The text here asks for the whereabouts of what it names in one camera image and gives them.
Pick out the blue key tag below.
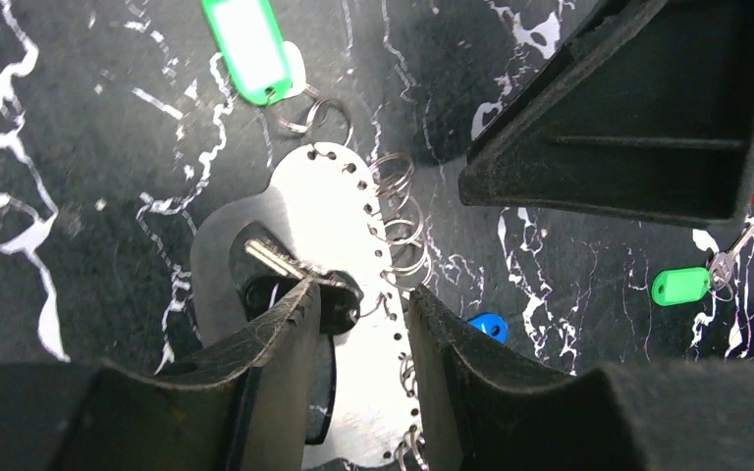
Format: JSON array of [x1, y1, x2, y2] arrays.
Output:
[[467, 312, 509, 344]]

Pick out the black key fob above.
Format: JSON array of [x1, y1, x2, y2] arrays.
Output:
[[240, 273, 365, 446]]

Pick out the green key tag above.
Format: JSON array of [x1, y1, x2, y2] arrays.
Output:
[[650, 224, 754, 308], [201, 0, 293, 107]]

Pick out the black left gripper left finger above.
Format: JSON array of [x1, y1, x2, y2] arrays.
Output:
[[0, 281, 321, 470]]

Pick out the loose green key tag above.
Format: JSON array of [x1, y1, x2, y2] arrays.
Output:
[[650, 224, 754, 308]]

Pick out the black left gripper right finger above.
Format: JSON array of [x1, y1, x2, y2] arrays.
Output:
[[406, 288, 754, 470]]

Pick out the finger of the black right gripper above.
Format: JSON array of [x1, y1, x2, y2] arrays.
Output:
[[458, 1, 754, 228]]

